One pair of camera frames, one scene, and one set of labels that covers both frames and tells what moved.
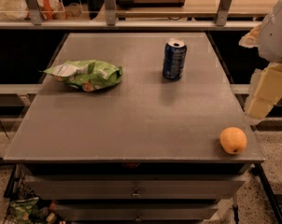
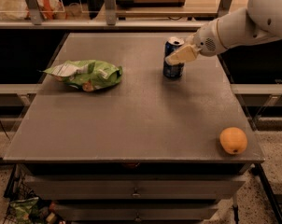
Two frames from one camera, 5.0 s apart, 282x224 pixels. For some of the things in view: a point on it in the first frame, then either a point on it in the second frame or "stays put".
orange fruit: [233, 140] stays put
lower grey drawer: [135, 212] stays put
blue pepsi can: [174, 60] stays put
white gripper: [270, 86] -> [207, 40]
